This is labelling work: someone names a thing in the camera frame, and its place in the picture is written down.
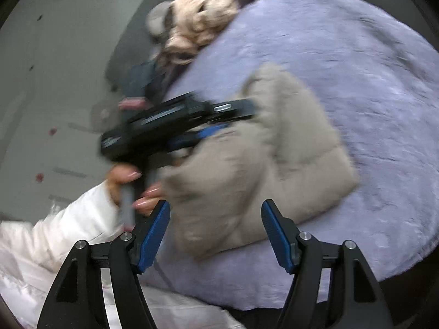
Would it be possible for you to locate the person's left hand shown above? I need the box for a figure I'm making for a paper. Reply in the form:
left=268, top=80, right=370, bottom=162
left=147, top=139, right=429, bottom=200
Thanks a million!
left=105, top=169, right=164, bottom=217

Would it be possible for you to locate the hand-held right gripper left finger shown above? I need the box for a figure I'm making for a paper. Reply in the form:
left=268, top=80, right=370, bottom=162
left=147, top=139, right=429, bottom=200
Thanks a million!
left=36, top=199, right=171, bottom=329

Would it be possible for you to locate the cream knit sweater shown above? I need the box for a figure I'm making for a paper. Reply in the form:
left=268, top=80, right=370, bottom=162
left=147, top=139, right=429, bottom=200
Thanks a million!
left=161, top=0, right=262, bottom=66

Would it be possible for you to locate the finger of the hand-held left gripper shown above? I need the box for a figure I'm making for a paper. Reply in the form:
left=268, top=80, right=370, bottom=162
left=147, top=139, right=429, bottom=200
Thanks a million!
left=202, top=98, right=258, bottom=126
left=166, top=123, right=232, bottom=154

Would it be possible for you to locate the white pillow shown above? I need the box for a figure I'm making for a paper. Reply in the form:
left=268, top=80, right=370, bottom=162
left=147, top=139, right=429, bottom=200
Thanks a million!
left=145, top=1, right=174, bottom=38

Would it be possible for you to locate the dark blue cloth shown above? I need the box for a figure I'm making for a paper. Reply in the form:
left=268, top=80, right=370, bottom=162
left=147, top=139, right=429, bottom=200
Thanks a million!
left=123, top=60, right=179, bottom=111

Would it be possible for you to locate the beige puffer jacket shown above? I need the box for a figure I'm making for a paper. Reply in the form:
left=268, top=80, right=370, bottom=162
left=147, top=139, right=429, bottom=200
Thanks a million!
left=159, top=62, right=361, bottom=260

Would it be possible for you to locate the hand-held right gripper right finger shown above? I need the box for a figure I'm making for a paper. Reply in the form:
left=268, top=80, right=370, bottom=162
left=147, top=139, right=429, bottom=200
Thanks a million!
left=261, top=199, right=395, bottom=329

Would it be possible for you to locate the purple fleece blanket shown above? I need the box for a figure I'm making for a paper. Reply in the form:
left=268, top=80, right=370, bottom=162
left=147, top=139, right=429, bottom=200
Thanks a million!
left=137, top=0, right=439, bottom=311

